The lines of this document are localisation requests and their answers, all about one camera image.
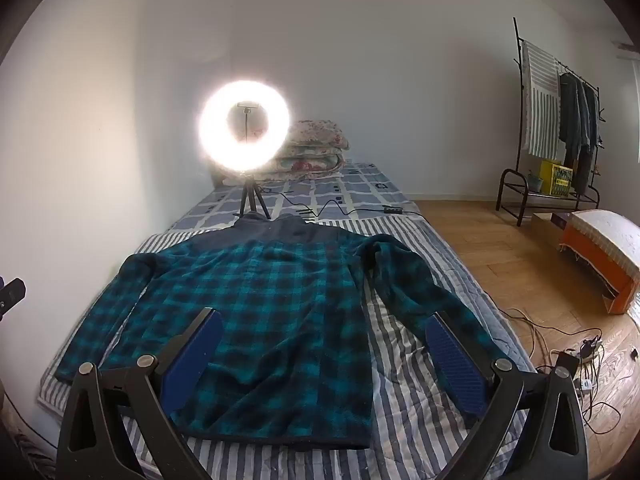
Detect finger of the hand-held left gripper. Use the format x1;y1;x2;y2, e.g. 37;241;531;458
0;277;27;318

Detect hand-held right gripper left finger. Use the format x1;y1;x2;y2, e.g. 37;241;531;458
56;306;224;480

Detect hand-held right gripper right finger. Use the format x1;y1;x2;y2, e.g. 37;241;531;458
425;311;590;480

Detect teal plaid fleece jacket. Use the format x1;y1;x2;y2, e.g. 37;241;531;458
54;212;506;451

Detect black metal clothes rack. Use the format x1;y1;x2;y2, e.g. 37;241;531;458
496;16;608;227

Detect dark hanging clothes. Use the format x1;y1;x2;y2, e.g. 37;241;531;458
558;71;601;196

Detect power strip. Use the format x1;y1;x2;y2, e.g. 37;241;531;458
555;339;606;376

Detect brown cardboard box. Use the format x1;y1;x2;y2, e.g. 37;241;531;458
531;211;576;251

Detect black tripod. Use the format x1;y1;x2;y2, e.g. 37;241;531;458
232;172;273;221

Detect orange box with white cover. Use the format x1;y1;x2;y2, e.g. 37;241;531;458
559;209;640;316

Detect blue checked bed sheet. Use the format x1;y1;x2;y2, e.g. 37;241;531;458
172;161;421;233

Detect yellow plastic crate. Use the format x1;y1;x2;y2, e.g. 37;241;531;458
539;159;574;196

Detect stack of floral pillows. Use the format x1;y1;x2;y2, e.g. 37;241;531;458
272;142;347;181

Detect floral pillow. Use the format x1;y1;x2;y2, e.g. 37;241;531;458
287;119;350;150

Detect striped hanging towel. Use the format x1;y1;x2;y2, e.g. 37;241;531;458
520;40;562;160

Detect tangle of floor cables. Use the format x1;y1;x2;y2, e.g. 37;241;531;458
495;305;626;436

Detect black ring light cable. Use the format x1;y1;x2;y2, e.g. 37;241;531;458
260;186;421;220

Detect white ring light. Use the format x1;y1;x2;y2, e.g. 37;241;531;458
199;80;292;173

